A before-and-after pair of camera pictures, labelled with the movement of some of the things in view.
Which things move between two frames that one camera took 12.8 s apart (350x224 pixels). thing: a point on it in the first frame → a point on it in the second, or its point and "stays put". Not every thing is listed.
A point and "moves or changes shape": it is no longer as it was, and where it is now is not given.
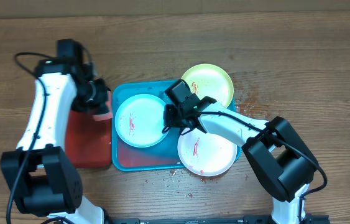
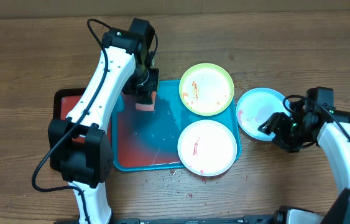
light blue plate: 139,121 → 255,107
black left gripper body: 91,95 → 142,81
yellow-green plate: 209,80 stays put
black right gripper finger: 165,129 → 268,127
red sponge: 109,115 moves or changes shape
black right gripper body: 178,118 → 291,133
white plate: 206,154 stays put
